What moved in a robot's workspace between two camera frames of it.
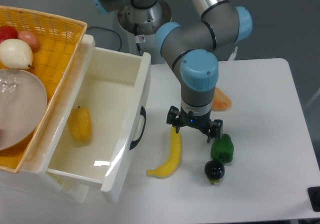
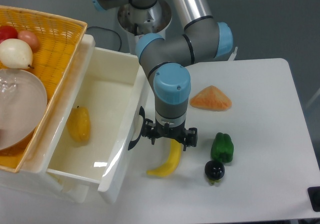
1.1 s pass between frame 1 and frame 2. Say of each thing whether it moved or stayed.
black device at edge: stayed
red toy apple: stayed
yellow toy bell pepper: stayed
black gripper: moved
